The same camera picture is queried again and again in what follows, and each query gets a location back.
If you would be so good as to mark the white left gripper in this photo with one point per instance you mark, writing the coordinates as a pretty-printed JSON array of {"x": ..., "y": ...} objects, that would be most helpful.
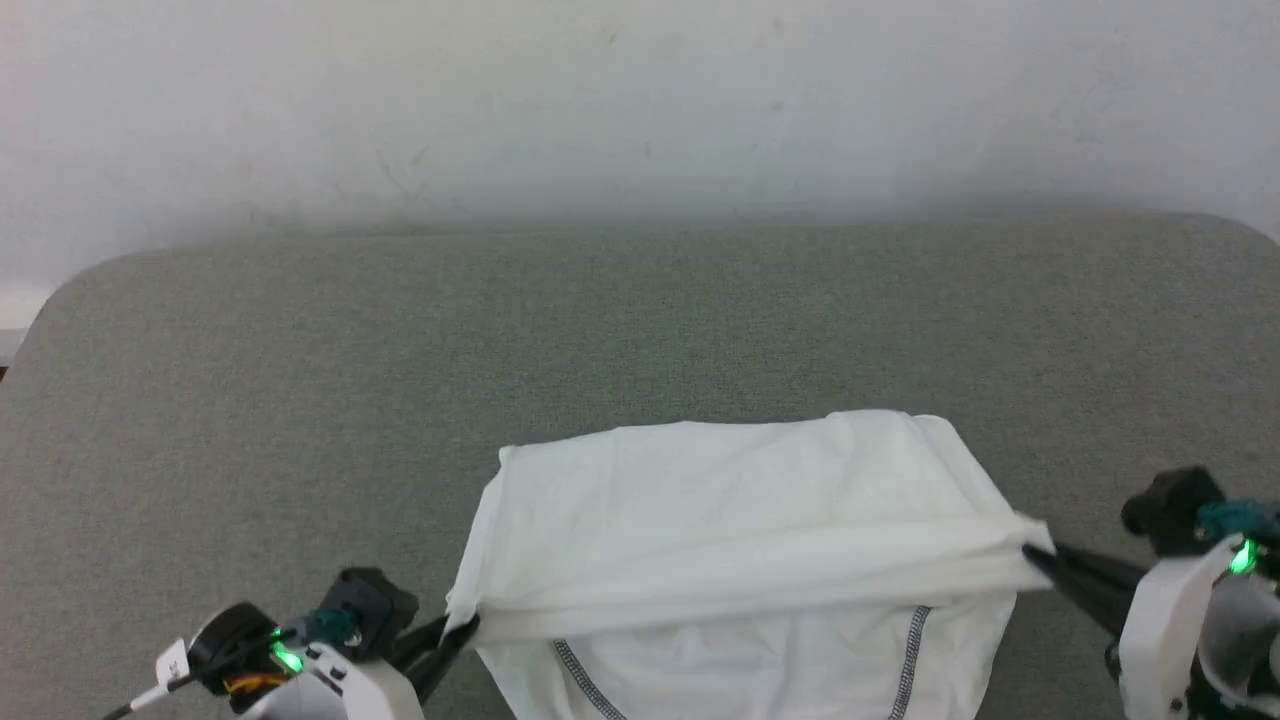
[{"x": 340, "y": 695}]

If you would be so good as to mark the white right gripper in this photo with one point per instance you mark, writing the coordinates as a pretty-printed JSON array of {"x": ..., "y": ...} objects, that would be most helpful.
[{"x": 1160, "y": 640}]

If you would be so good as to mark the white long-sleeve garment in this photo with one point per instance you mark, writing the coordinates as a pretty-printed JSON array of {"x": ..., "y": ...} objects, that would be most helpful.
[{"x": 740, "y": 500}]

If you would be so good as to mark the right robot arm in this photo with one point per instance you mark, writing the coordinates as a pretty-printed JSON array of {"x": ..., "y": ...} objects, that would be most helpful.
[{"x": 1245, "y": 640}]

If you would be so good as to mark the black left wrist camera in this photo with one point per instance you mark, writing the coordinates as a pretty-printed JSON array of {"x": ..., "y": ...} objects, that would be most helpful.
[{"x": 370, "y": 600}]

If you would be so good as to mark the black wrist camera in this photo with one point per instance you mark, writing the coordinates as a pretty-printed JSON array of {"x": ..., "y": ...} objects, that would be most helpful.
[
  {"x": 1175, "y": 505},
  {"x": 370, "y": 600}
]

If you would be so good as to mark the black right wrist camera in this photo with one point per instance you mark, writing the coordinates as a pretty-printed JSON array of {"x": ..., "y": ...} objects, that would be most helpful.
[{"x": 1175, "y": 505}]

